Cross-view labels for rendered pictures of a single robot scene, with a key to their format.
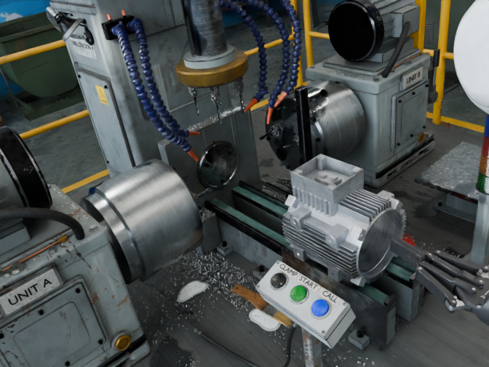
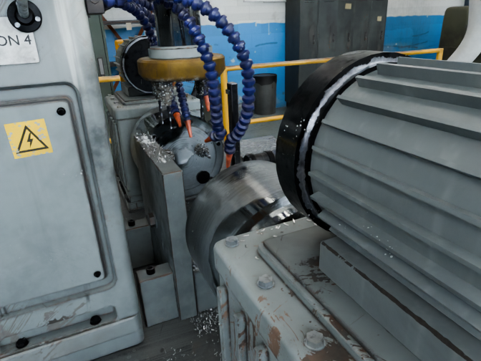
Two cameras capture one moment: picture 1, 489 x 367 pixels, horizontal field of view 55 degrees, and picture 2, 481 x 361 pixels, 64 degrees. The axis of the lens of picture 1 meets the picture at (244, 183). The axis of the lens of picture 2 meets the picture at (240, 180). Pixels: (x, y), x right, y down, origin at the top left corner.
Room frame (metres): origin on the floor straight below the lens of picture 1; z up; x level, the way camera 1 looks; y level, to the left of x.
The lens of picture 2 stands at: (0.87, 0.82, 1.40)
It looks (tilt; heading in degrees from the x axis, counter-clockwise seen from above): 23 degrees down; 282
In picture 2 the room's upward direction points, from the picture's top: 2 degrees counter-clockwise
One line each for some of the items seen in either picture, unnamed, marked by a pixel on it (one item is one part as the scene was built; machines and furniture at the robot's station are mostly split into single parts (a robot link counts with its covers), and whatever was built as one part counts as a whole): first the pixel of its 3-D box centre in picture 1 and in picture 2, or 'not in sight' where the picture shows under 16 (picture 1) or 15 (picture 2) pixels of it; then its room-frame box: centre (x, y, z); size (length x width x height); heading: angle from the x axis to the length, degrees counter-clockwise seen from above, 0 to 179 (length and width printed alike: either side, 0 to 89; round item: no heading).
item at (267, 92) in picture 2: not in sight; (265, 94); (1.76, -5.29, 0.30); 0.39 x 0.39 x 0.60
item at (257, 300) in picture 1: (263, 303); not in sight; (0.85, 0.00, 0.80); 0.21 x 0.05 x 0.01; 43
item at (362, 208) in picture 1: (343, 226); not in sight; (0.84, -0.20, 1.02); 0.20 x 0.19 x 0.19; 36
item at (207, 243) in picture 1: (203, 230); (202, 279); (1.12, 0.14, 0.86); 0.07 x 0.06 x 0.12; 126
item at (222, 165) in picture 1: (219, 166); not in sight; (1.20, 0.06, 1.02); 0.15 x 0.02 x 0.15; 126
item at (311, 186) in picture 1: (327, 184); not in sight; (0.87, -0.18, 1.11); 0.12 x 0.11 x 0.07; 36
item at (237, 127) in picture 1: (209, 172); (148, 223); (1.25, 0.10, 0.97); 0.30 x 0.11 x 0.34; 126
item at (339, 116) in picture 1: (319, 123); (172, 147); (1.32, -0.26, 1.04); 0.41 x 0.25 x 0.25; 126
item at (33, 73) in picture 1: (57, 57); not in sight; (5.35, 1.81, 0.43); 1.20 x 0.94 x 0.85; 125
